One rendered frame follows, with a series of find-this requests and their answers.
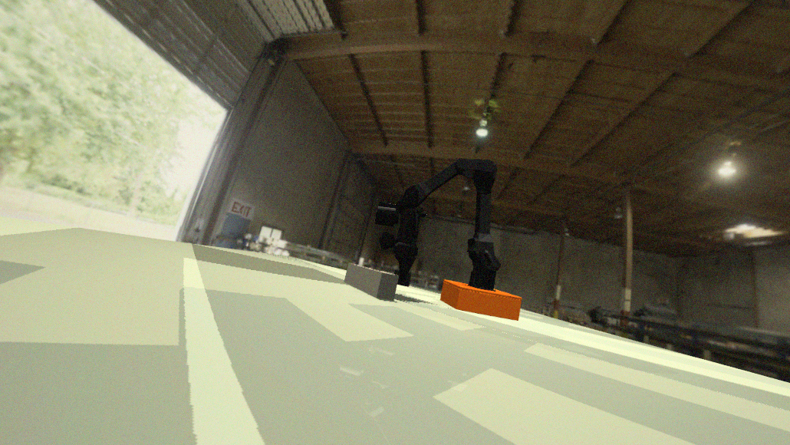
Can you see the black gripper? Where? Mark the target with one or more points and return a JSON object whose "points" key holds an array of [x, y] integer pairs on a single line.
{"points": [[406, 250]]}

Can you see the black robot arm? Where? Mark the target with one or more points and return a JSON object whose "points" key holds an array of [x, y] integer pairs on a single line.
{"points": [[480, 247]]}

